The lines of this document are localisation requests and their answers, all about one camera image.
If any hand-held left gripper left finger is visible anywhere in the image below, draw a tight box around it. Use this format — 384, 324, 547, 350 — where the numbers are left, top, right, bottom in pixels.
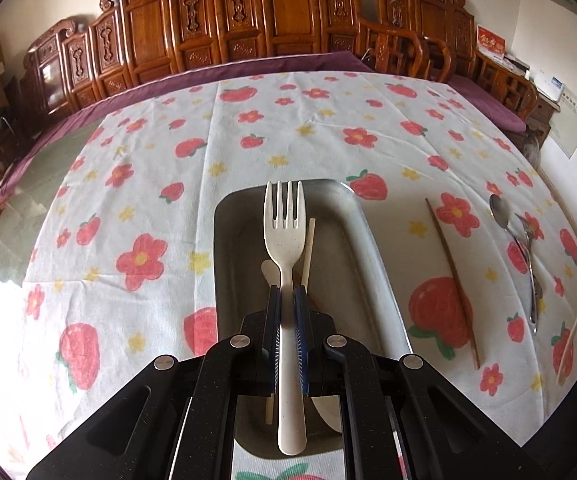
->
26, 284, 283, 480

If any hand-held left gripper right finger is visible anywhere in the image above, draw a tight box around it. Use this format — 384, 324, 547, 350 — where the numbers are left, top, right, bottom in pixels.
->
293, 284, 524, 480

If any cream plastic fork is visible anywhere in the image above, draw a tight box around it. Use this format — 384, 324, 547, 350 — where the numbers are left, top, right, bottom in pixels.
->
263, 180, 309, 457

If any rectangular metal tray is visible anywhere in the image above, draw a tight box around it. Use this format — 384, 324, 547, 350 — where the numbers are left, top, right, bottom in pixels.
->
213, 178, 414, 461

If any dark brown chopstick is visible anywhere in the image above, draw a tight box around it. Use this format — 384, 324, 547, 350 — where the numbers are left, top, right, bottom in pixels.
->
425, 198, 481, 371

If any metal spoon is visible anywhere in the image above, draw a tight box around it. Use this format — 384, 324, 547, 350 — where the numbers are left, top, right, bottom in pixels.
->
489, 194, 540, 326

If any metal fork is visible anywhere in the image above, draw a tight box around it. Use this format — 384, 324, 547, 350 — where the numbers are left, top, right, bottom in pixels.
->
514, 213, 542, 335

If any strawberry floral tablecloth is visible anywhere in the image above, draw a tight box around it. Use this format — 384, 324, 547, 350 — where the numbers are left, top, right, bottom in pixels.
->
0, 71, 577, 480

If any black chair back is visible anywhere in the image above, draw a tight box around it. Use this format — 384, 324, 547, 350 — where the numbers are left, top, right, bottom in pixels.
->
513, 377, 577, 480

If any purple armchair seat cushion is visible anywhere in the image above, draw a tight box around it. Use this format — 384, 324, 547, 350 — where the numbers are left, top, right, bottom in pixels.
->
448, 75, 526, 133

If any grey plastic bag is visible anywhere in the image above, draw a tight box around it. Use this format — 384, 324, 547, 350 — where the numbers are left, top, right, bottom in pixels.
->
521, 130, 542, 167

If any long carved wooden sofa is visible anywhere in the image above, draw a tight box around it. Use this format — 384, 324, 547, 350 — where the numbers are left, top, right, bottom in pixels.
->
18, 0, 429, 126

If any wooden side table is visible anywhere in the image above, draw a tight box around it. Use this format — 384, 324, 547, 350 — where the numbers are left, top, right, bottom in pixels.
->
505, 60, 561, 136

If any carved wooden armchair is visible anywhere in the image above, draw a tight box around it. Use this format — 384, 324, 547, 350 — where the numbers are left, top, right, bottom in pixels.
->
375, 0, 539, 126

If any red desk calendar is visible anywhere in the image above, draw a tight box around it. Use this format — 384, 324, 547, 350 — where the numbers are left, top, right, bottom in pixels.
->
475, 25, 506, 58

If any white desk telephone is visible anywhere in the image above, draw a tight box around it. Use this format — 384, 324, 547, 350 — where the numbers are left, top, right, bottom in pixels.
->
538, 76, 566, 101

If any white wall panel door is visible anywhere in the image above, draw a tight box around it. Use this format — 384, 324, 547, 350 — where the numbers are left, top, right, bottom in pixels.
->
548, 85, 577, 158

